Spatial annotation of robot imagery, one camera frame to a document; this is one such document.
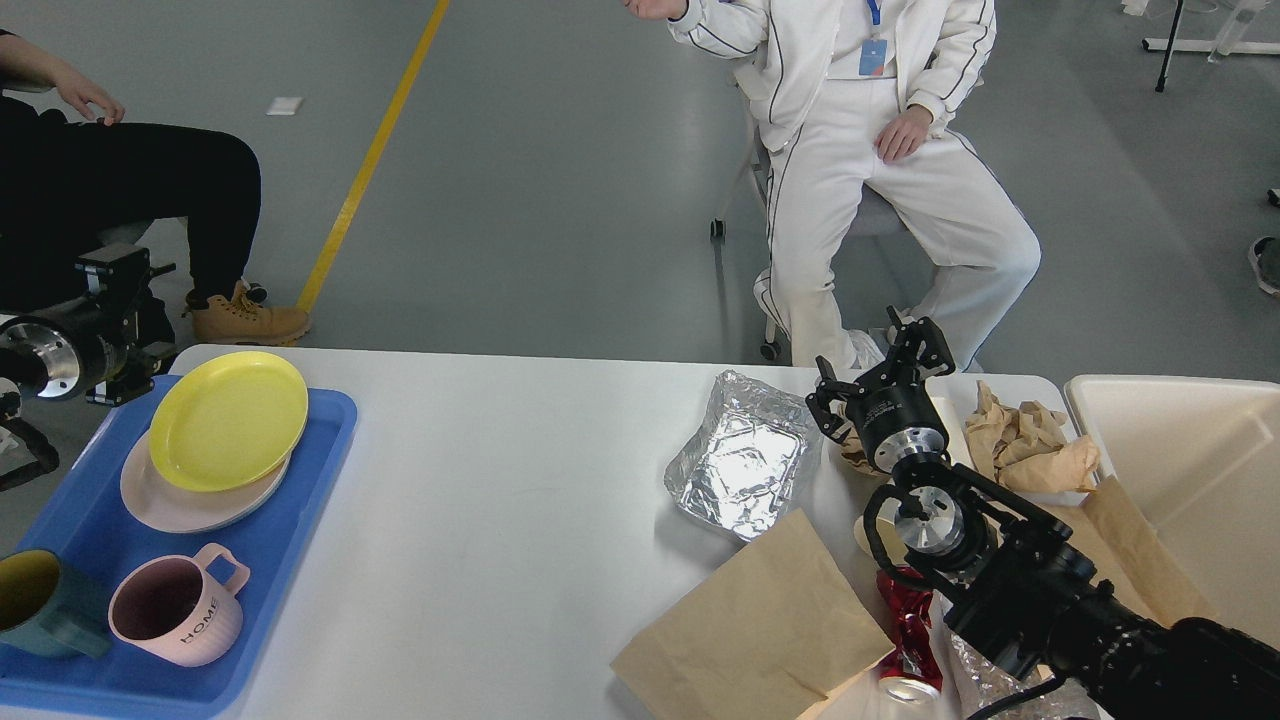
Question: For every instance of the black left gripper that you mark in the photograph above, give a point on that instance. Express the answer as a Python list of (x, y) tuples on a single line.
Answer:
[(69, 350)]

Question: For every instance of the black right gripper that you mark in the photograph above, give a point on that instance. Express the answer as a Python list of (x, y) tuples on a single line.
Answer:
[(898, 419)]

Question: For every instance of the yellow plate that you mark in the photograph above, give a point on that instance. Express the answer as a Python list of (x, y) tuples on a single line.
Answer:
[(229, 422)]

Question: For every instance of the pink ribbed mug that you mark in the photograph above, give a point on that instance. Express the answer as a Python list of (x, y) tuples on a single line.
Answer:
[(182, 609)]

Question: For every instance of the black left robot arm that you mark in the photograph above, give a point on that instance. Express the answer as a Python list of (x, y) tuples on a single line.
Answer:
[(34, 449)]

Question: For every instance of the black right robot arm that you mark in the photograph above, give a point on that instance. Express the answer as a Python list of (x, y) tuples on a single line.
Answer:
[(1020, 594)]

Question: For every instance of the person in black trousers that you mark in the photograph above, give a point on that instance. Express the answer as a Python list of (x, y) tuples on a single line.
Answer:
[(63, 183)]

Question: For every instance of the crumpled brown paper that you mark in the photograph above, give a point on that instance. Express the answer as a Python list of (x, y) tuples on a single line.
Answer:
[(1025, 448)]

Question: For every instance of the aluminium foil tray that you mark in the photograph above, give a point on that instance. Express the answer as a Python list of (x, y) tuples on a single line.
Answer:
[(740, 469)]

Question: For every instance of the pink plate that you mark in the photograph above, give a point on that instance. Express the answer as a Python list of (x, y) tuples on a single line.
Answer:
[(160, 505)]

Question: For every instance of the white office chair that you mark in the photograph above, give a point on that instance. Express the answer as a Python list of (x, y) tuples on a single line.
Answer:
[(876, 218)]

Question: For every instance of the blue plastic tray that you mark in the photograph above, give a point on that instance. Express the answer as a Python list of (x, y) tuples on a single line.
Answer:
[(85, 522)]

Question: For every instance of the flat brown paper bag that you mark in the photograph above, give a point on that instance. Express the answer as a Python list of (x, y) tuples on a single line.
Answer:
[(775, 633)]

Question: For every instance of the crushed red soda can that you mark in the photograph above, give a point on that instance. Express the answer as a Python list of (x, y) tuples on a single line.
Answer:
[(909, 674)]

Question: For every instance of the person in white tracksuit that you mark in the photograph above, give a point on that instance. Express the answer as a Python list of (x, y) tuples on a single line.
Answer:
[(850, 96)]

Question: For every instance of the teal mug yellow inside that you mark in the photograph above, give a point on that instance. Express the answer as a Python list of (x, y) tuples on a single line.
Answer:
[(52, 610)]

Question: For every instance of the brown paper sheet right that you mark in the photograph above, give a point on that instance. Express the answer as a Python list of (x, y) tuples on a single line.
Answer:
[(1111, 531)]

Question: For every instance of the cream plastic bin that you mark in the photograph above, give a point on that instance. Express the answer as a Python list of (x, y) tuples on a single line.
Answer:
[(1199, 457)]

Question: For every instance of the white stand base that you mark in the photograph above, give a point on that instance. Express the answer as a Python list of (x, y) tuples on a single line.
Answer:
[(1228, 41)]

